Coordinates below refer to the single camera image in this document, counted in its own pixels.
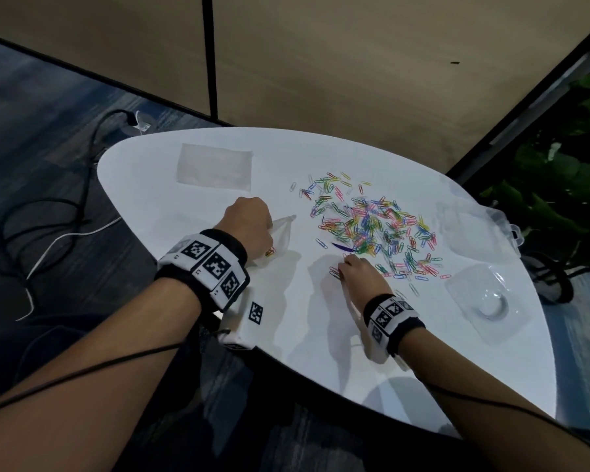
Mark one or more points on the black partition post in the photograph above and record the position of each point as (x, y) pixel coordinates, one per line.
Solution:
(209, 53)

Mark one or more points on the pile of coloured paper clips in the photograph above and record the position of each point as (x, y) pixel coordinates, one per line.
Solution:
(373, 230)

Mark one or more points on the white power adapter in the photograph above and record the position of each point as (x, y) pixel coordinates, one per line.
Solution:
(140, 122)

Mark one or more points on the clear plastic lid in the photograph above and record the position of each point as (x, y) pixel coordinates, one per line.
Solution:
(489, 302)

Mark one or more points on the person's dark trousers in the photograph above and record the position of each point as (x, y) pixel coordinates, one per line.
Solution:
(275, 427)

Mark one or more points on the green leafy plant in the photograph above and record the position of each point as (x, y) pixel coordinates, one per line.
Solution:
(560, 181)

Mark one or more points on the flat clear plastic bag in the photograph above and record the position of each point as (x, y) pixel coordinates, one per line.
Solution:
(214, 165)

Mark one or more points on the person's right hand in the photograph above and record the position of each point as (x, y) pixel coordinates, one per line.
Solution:
(366, 285)

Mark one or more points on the small clear plastic bag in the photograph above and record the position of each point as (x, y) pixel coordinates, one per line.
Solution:
(281, 235)

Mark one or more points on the black marker wristband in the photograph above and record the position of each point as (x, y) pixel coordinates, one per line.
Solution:
(391, 321)
(206, 265)

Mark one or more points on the person's right fingers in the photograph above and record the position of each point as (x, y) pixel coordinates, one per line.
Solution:
(348, 262)

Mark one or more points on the person's left hand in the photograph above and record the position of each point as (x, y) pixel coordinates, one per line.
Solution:
(243, 223)

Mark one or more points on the clear plastic box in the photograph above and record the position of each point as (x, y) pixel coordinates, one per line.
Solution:
(477, 230)

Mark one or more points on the person's left forearm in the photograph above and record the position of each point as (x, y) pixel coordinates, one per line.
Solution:
(103, 373)

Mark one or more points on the person's left fingers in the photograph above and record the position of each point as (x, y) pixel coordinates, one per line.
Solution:
(268, 235)

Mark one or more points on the person's right forearm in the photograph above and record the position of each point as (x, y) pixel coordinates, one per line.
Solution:
(477, 412)

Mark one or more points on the black plant stand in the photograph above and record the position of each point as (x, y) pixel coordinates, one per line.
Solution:
(553, 280)

